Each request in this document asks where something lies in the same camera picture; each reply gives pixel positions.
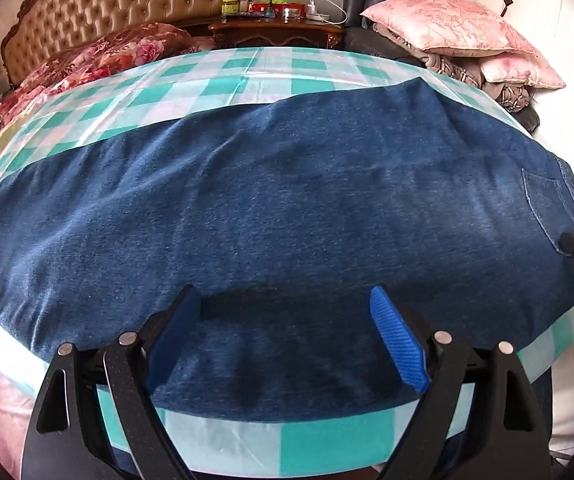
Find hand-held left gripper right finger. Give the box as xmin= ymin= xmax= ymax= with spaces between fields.
xmin=369 ymin=285 xmax=552 ymax=480

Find red box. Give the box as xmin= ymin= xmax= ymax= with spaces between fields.
xmin=248 ymin=2 xmax=308 ymax=15

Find blue denim pants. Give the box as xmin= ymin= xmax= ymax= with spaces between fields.
xmin=0 ymin=76 xmax=574 ymax=411

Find large pink floral pillow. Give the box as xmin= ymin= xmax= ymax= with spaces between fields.
xmin=359 ymin=0 xmax=540 ymax=58

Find white wardrobe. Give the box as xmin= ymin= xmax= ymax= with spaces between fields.
xmin=459 ymin=0 xmax=574 ymax=161

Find red floral blanket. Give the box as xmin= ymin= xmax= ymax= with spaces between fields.
xmin=0 ymin=22 xmax=193 ymax=181

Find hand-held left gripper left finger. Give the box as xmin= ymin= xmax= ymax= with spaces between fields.
xmin=21 ymin=284 xmax=203 ymax=480

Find green white checked tablecloth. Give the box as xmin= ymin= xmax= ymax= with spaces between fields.
xmin=0 ymin=46 xmax=574 ymax=476

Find tufted tan leather headboard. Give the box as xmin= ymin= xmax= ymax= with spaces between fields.
xmin=0 ymin=0 xmax=254 ymax=86

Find small pink floral pillow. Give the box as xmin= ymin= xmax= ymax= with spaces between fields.
xmin=477 ymin=51 xmax=566 ymax=90

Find white cable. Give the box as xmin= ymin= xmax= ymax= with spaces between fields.
xmin=312 ymin=0 xmax=349 ymax=26

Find dark wooden nightstand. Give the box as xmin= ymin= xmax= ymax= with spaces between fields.
xmin=208 ymin=10 xmax=345 ymax=51

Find brown plaid blanket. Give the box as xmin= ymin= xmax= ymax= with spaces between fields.
xmin=367 ymin=22 xmax=535 ymax=113

